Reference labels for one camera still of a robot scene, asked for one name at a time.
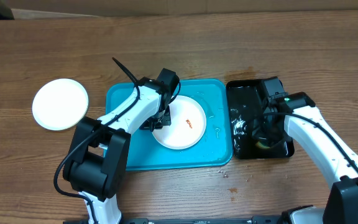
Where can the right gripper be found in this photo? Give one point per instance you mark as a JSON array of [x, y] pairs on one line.
[[261, 135]]

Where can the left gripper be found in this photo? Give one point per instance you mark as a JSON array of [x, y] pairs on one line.
[[166, 121]]

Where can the green yellow sponge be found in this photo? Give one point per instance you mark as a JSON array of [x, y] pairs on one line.
[[263, 145]]

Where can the white plate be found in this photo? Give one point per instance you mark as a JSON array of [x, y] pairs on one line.
[[188, 124], [60, 104]]

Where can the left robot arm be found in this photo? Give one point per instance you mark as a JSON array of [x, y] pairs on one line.
[[96, 162]]

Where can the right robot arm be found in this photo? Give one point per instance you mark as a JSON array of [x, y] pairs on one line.
[[338, 163]]

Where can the black plastic tray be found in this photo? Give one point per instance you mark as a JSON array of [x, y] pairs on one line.
[[242, 95]]

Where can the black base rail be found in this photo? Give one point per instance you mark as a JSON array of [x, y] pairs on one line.
[[258, 219]]

